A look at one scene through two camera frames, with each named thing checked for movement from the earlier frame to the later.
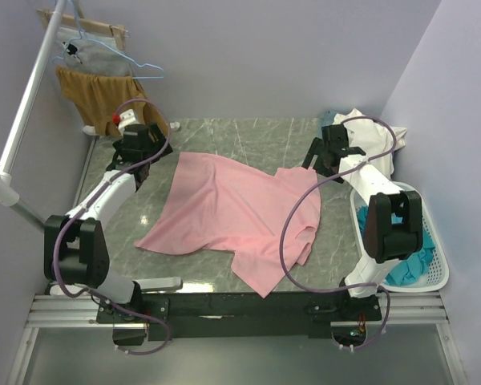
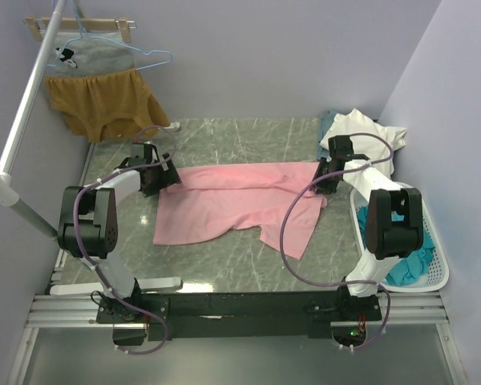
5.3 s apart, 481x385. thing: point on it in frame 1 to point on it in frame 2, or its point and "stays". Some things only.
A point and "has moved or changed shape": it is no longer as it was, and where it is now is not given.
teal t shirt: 408,269 stays
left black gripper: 159,146 to 168,177
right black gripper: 317,148 to 325,188
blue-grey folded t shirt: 325,119 stays
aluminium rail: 425,309 stays
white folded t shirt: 377,140 stays
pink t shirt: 240,210 has moved or changed shape
